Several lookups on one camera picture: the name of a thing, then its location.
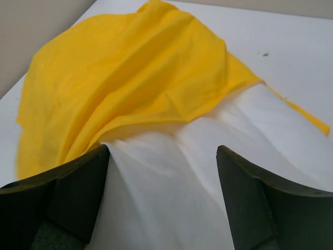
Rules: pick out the white pillow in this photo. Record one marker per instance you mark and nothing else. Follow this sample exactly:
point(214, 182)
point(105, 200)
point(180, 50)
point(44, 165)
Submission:
point(162, 188)

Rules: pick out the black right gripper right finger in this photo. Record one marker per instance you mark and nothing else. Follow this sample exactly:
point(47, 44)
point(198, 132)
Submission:
point(267, 211)

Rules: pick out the yellow pillowcase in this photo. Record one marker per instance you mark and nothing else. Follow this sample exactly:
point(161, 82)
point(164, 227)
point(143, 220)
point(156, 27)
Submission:
point(109, 73)

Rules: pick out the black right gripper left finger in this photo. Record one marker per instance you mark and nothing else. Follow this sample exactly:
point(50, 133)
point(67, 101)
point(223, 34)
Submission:
point(56, 209)

